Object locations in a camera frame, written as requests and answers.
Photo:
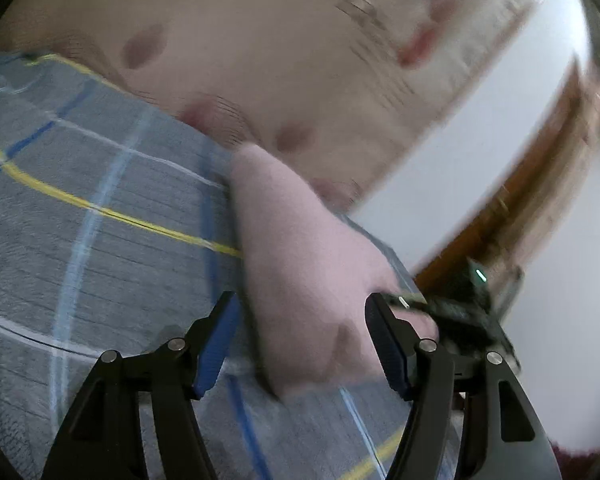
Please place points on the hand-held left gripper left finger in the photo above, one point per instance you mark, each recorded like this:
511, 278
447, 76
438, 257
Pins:
212, 350

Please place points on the beige leaf-print quilt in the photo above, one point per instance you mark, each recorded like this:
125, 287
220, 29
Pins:
260, 50

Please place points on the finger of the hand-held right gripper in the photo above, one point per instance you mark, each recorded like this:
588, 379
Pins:
407, 302

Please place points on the grey plaid blanket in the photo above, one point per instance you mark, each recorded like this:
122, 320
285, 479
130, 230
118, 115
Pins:
105, 270

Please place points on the wooden bed frame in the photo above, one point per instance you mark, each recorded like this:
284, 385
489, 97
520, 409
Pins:
545, 185

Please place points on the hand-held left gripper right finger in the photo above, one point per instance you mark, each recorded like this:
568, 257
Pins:
390, 345

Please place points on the dark red cloth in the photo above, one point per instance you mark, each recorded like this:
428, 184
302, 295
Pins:
572, 450

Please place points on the pink small garment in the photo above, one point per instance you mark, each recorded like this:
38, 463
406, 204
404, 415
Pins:
305, 270

